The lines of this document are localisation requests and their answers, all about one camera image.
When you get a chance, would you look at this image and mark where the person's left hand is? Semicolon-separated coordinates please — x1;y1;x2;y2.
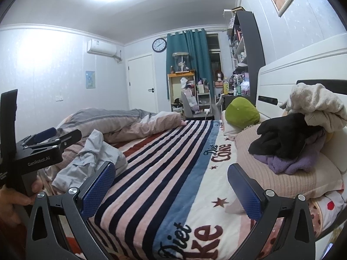
0;176;44;226

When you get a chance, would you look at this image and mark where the green plush pillow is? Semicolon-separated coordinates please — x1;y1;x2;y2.
226;97;261;127

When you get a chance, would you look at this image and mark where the clear display case with figure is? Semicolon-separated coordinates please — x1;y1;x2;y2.
173;52;190;73

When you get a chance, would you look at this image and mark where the yellow shelf rack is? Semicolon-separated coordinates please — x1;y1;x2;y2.
167;70;196;113

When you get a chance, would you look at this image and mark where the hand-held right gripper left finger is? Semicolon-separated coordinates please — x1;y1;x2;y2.
26;161;117;260

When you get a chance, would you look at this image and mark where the teal curtain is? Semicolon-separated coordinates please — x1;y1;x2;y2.
166;28;213;101

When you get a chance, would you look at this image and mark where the window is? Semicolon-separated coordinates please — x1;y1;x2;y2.
206;34;221;87

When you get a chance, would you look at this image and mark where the white storage cart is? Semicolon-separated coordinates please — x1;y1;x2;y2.
196;83;211;113

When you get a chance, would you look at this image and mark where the white door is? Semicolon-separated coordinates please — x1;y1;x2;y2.
127;54;159;111

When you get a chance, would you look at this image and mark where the white bed headboard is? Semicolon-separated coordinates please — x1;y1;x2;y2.
256;34;347;174

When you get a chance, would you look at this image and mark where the dark desk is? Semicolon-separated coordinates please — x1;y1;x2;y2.
214;93;257;114

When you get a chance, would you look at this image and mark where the purple garment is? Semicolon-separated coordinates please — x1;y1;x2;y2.
253;130;326;175

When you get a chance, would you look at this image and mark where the black garment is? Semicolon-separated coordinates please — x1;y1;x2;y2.
249;113;323;160

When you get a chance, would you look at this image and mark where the pink ribbed pillow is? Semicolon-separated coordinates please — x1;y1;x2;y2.
234;126;342;199

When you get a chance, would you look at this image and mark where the pink and grey duvet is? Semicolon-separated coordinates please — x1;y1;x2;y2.
41;108;187;174

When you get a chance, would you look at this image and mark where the round wall clock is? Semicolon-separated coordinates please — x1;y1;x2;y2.
152;38;167;53

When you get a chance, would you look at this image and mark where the striped printed blanket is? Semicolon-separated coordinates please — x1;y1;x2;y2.
43;119;312;260

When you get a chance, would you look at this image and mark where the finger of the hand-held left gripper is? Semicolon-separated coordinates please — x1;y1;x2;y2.
22;127;57;145
23;129;82;151

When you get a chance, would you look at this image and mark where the light blue garment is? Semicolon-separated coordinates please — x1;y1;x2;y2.
45;128;128;193

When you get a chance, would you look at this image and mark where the white air conditioner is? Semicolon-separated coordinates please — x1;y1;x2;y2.
87;39;118;58

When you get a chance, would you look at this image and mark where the dark bookshelf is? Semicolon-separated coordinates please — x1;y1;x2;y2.
228;7;266;106

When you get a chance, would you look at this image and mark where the grey chair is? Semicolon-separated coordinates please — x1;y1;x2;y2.
180;91;200;118

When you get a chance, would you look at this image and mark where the cream fleece garment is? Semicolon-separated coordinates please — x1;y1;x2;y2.
279;83;347;133

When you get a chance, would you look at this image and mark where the clear box on bookshelf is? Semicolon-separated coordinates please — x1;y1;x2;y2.
224;8;237;28

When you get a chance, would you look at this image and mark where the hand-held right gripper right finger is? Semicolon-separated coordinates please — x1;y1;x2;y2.
227;163;316;260

